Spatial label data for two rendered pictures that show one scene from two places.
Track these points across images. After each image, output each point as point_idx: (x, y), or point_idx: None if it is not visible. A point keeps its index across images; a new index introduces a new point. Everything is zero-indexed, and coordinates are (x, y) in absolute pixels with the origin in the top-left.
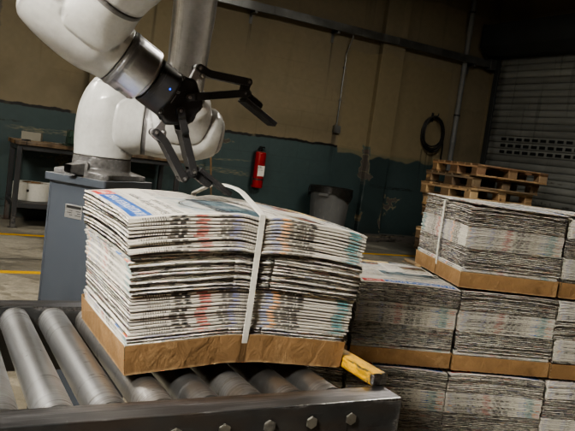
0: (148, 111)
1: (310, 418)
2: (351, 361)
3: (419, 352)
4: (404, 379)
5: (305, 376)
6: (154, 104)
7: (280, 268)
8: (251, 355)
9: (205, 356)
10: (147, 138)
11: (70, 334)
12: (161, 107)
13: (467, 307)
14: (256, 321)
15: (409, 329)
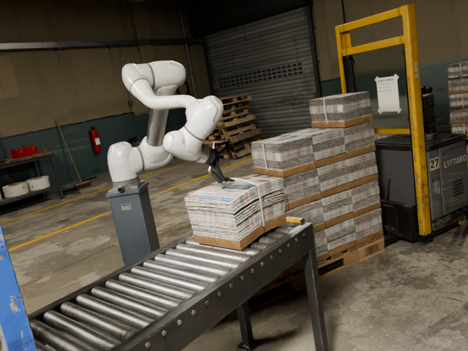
0: (141, 152)
1: (296, 239)
2: (290, 219)
3: None
4: None
5: (281, 228)
6: (209, 162)
7: (265, 199)
8: (266, 229)
9: (256, 235)
10: (145, 164)
11: (202, 248)
12: (212, 162)
13: (287, 184)
14: (264, 218)
15: None
